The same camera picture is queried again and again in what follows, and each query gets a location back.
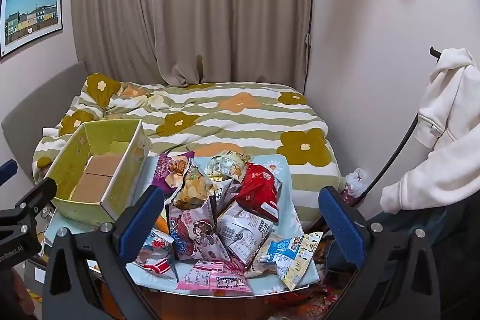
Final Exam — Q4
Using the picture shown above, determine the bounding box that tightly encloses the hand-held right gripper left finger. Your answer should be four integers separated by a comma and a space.
41, 186, 166, 320

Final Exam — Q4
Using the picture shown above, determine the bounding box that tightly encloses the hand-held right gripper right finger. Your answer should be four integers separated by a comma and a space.
318, 186, 443, 320

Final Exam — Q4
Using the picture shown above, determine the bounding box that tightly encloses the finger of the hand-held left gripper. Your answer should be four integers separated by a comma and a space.
0, 177, 58, 236
0, 159, 19, 187

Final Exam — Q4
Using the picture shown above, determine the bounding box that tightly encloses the yellow-green cardboard box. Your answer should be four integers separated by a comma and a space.
44, 118, 152, 223

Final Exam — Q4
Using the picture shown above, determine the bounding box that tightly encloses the red white snack packet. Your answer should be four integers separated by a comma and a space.
136, 229, 179, 281

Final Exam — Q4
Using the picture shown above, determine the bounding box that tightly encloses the white plastic bag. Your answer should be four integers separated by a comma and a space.
343, 168, 370, 202

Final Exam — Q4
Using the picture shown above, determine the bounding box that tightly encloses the purple chip packet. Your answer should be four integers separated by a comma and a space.
152, 151, 196, 193

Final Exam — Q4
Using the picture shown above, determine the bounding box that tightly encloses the pink cartoon snack packet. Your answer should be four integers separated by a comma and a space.
166, 199, 230, 261

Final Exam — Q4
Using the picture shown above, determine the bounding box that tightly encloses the chip-print snack packet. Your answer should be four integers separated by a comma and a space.
170, 159, 218, 212

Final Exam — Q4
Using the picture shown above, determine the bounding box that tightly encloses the blue white snack packet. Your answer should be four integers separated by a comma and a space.
259, 231, 324, 291

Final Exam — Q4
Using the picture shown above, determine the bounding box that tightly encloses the grey padded headboard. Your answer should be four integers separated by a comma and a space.
1, 61, 89, 171

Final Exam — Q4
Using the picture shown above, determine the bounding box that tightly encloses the pale pink snack packet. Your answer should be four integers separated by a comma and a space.
175, 259, 253, 295

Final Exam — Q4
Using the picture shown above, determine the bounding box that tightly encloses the black curved pole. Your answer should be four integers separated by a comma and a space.
365, 113, 420, 202

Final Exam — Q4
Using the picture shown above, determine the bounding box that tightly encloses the white barcode snack packet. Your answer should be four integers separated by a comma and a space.
217, 201, 276, 264

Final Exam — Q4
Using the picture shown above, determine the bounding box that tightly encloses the cream green snack packet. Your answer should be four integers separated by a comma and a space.
207, 151, 255, 180

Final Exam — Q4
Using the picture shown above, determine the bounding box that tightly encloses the round table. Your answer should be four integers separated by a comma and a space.
139, 288, 312, 320

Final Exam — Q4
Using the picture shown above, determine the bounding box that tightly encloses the striped floral blanket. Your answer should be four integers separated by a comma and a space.
32, 73, 346, 231

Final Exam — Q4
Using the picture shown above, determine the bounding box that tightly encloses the white hoodie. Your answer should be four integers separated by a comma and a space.
380, 48, 480, 216

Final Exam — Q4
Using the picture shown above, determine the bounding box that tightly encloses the beige curtain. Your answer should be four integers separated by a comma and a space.
152, 0, 314, 88
70, 0, 160, 88

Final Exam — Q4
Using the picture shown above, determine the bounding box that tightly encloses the wall poster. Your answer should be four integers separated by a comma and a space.
0, 0, 64, 60

